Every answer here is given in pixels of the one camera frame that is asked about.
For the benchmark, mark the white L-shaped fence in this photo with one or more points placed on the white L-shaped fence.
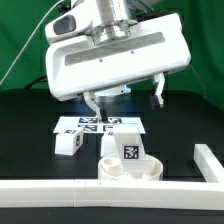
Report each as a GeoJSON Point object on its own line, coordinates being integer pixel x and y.
{"type": "Point", "coordinates": [206, 195]}

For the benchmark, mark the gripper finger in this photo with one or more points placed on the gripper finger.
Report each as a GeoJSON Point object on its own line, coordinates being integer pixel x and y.
{"type": "Point", "coordinates": [100, 113]}
{"type": "Point", "coordinates": [156, 99]}

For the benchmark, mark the white marker sheet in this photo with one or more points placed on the white marker sheet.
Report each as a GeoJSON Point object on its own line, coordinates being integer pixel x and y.
{"type": "Point", "coordinates": [92, 125]}

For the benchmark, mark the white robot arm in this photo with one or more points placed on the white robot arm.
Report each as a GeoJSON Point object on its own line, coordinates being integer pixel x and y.
{"type": "Point", "coordinates": [100, 44]}

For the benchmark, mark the white round stool seat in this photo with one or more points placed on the white round stool seat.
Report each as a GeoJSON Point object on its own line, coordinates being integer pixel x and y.
{"type": "Point", "coordinates": [113, 168]}

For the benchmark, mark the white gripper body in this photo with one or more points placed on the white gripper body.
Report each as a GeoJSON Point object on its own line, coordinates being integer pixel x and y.
{"type": "Point", "coordinates": [76, 65]}

